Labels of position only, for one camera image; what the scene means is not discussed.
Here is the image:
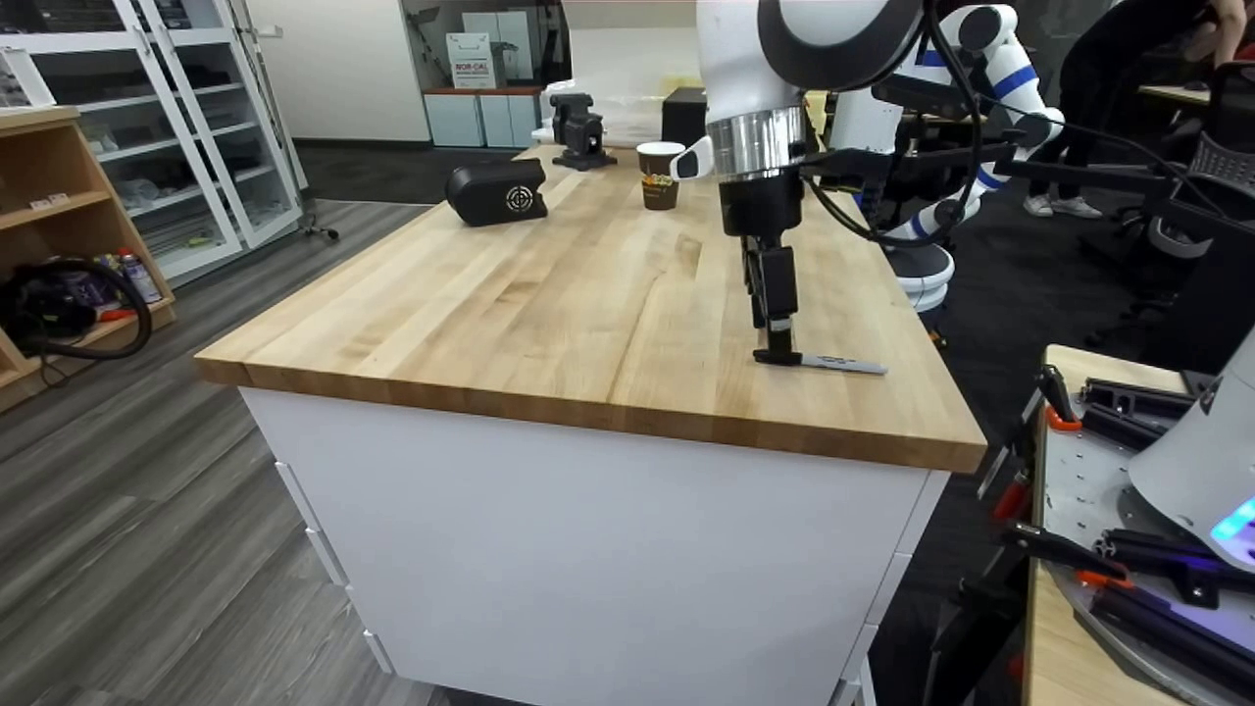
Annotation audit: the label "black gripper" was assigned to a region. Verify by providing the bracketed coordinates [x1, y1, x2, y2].
[718, 170, 809, 369]

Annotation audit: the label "grey marker with black cap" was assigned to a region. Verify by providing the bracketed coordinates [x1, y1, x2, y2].
[752, 346, 891, 380]

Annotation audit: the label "brown paper cup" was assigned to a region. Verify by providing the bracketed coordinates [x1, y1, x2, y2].
[630, 139, 689, 216]

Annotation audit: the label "black speaker box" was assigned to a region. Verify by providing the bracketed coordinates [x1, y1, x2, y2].
[659, 83, 709, 151]

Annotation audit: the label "black box device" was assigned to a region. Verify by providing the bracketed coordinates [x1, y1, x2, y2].
[442, 159, 553, 233]

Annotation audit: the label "grey storage bins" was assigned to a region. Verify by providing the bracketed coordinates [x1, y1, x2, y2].
[424, 89, 540, 153]

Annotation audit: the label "black clamp tool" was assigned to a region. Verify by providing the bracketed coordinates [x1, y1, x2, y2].
[1003, 522, 1228, 612]
[1075, 373, 1202, 457]

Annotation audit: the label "person in dark clothes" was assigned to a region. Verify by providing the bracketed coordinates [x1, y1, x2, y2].
[1024, 0, 1255, 267]

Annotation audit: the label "grey curved cover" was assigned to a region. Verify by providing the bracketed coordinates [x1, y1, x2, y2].
[1126, 327, 1255, 582]

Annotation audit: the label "wooden side table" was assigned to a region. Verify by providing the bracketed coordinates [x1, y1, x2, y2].
[1024, 342, 1255, 706]

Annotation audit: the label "white glass door cabinet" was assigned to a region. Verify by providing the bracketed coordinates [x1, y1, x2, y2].
[0, 0, 307, 287]

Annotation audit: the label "black bag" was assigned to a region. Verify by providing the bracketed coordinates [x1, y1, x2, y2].
[0, 257, 156, 364]

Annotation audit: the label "wooden workbench shelf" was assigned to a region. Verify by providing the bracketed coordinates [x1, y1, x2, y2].
[0, 106, 181, 415]

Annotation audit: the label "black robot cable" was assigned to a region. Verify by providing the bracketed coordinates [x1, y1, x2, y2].
[792, 0, 996, 250]

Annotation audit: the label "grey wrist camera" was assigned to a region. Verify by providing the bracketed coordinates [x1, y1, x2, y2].
[666, 134, 721, 184]

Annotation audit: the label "black camera device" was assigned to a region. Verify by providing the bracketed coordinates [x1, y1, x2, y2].
[544, 88, 619, 172]

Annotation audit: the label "black camera stand rod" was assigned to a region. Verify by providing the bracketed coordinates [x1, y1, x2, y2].
[834, 122, 1255, 212]

